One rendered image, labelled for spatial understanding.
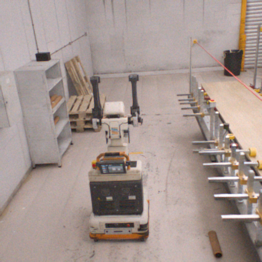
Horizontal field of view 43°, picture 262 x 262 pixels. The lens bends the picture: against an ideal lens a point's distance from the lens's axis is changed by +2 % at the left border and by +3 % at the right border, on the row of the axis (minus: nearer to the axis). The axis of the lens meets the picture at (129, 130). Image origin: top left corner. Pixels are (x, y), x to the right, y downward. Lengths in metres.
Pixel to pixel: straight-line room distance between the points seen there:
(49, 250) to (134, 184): 1.14
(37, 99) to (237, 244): 3.22
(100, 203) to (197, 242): 1.08
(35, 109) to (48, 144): 0.57
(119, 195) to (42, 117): 2.11
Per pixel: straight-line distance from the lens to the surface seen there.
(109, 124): 3.42
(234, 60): 10.30
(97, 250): 3.61
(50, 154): 5.22
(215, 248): 3.49
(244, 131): 3.91
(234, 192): 3.15
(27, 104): 5.01
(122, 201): 3.43
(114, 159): 3.27
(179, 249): 3.56
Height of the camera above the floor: 2.38
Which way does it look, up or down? 22 degrees down
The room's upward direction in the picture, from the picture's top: 4 degrees counter-clockwise
